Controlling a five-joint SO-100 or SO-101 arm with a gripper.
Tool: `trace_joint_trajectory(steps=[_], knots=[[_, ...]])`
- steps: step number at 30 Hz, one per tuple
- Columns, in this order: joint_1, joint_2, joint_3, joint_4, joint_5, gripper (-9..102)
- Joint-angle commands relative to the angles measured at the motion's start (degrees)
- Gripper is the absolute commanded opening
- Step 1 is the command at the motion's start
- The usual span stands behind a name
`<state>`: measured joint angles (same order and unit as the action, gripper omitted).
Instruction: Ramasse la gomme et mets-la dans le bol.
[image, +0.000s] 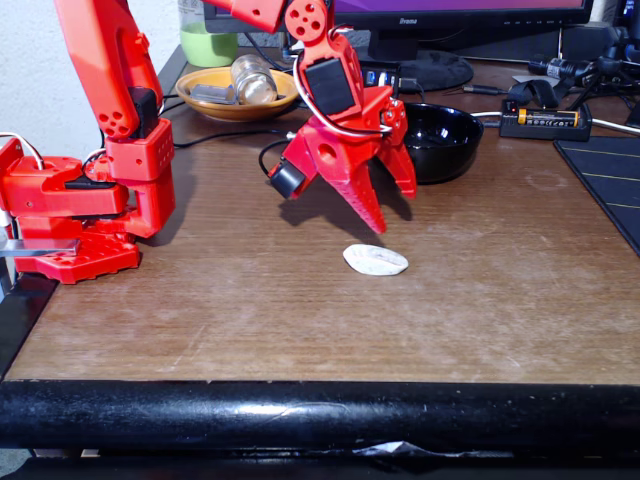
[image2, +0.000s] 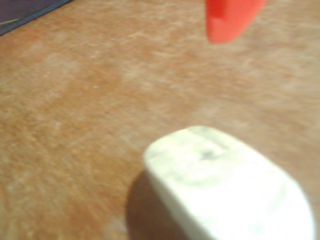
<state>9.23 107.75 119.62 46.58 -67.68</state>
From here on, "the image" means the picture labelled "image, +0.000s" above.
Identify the black usb hub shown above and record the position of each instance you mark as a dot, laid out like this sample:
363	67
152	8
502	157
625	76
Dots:
381	79

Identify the black glossy bowl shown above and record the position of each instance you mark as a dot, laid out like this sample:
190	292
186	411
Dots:
445	145

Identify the clear glass jar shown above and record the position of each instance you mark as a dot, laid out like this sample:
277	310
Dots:
254	80

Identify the black computer monitor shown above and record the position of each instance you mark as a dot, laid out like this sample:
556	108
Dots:
450	15

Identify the yellow ceramic dish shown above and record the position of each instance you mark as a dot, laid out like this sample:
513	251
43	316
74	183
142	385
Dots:
225	111

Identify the black battery charger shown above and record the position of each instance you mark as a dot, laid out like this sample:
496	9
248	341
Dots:
545	131

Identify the yellow black battery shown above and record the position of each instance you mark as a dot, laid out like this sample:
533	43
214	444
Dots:
547	117

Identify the small clear plastic box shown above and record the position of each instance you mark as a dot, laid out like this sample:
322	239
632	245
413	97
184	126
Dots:
212	94

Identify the green clear bottle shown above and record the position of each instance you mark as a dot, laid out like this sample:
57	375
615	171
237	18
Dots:
207	47

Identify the black flashlight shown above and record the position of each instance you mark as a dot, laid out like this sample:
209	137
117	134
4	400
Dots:
557	67

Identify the black mat with yellow lines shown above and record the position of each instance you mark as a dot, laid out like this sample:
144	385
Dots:
610	175

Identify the metal clamp bar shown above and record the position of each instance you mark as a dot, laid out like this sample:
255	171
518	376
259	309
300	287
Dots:
40	247

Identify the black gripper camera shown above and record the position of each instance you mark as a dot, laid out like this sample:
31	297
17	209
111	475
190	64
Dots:
289	179

